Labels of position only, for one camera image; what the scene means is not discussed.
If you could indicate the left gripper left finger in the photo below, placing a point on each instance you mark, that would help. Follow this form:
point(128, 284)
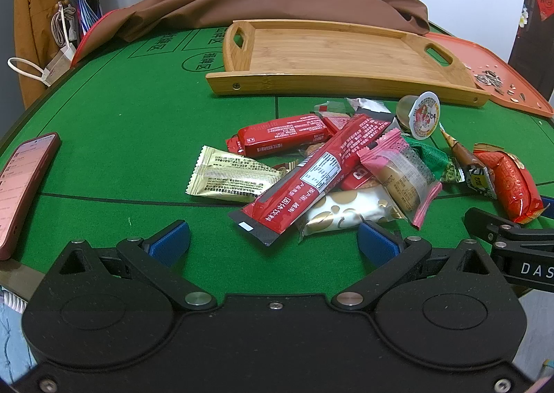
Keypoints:
point(150, 261)

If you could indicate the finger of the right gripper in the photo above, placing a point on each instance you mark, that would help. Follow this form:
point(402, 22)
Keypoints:
point(524, 256)

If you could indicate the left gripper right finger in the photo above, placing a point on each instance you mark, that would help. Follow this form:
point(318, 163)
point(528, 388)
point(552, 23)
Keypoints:
point(396, 260)

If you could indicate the red pistachio packet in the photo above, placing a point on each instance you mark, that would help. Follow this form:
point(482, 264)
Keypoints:
point(514, 186)

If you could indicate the white gold snack packet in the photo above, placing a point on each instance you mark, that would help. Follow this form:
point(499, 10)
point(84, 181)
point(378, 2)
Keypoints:
point(347, 209)

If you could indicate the pink cake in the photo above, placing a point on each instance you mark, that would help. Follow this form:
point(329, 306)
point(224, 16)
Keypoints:
point(401, 171)

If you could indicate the brown chocolate cake packet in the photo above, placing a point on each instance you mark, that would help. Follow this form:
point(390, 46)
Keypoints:
point(478, 176)

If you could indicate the green snack packet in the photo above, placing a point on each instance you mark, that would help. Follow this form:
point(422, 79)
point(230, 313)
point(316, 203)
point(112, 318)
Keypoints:
point(444, 166)

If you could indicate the long red snack stick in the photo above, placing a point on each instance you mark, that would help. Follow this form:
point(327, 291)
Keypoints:
point(272, 213)

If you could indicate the small red snack packet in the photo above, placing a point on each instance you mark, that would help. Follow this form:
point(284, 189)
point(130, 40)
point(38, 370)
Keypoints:
point(334, 121)

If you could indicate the jelly cup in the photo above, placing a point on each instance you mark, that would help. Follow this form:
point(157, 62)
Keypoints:
point(419, 114)

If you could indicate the clear pastry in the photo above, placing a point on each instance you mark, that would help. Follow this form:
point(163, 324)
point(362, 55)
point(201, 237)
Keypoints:
point(351, 105)

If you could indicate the red snack bar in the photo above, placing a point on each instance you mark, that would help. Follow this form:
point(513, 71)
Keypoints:
point(278, 135)

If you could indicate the red smartphone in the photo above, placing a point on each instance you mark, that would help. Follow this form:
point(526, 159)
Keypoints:
point(20, 180)

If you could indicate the pile of sunflower seeds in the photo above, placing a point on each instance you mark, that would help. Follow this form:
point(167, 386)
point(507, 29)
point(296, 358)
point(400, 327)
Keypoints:
point(500, 85)

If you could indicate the orange plastic tray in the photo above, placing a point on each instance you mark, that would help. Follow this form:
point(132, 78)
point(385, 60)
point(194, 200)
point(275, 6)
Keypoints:
point(472, 54)

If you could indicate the wooden serving tray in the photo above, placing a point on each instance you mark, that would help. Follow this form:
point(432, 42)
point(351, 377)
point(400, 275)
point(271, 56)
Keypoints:
point(312, 57)

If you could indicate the brown cloth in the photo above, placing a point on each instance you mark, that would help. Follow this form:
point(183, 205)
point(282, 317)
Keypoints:
point(132, 22)

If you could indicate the brown hanging coat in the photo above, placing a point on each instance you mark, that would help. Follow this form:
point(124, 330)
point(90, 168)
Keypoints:
point(39, 60)

